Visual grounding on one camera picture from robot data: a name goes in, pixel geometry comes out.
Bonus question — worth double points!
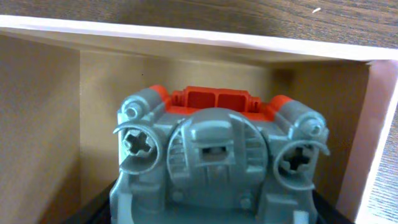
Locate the pink cardboard box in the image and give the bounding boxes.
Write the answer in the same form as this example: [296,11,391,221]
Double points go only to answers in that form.
[1,15,397,223]

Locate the red fire truck with ladder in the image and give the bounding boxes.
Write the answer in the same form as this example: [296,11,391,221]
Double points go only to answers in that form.
[109,85,329,223]

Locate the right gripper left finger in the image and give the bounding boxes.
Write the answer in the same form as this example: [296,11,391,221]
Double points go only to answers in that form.
[62,180,116,224]

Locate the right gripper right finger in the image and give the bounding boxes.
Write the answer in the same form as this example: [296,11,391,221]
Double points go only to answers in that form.
[312,190,354,224]

